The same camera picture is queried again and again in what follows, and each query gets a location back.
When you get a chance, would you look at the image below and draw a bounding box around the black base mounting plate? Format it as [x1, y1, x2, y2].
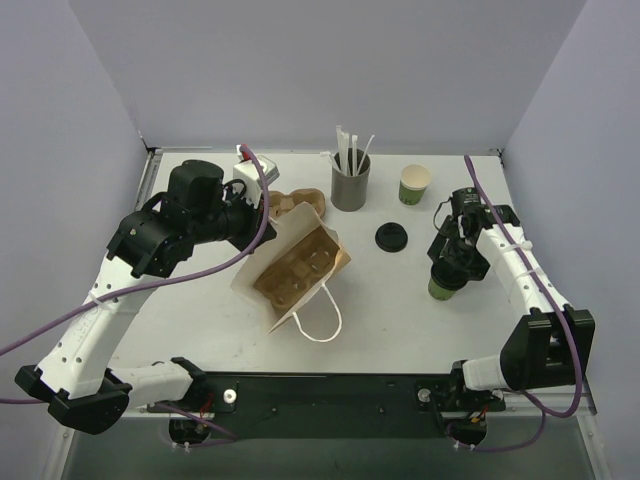
[169, 372, 506, 440]

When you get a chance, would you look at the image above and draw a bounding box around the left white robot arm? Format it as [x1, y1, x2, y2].
[15, 153, 279, 435]

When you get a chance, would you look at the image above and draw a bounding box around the brown paper bag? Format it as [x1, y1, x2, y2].
[231, 202, 351, 343]

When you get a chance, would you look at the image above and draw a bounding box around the grey cylindrical straw holder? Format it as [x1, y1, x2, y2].
[331, 149, 371, 212]

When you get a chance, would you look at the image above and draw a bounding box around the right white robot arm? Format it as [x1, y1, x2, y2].
[428, 188, 595, 391]

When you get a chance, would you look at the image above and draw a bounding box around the aluminium rail frame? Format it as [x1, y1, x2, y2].
[60, 369, 598, 420]

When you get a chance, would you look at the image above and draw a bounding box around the brown pulp cup carrier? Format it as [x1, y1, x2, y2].
[253, 227, 339, 311]

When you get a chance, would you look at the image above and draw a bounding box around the green paper coffee cup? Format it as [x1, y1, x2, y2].
[428, 262, 468, 301]

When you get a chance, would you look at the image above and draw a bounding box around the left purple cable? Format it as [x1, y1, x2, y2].
[0, 144, 274, 449]

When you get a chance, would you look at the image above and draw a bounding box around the black plastic cup lid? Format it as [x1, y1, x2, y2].
[431, 260, 469, 291]

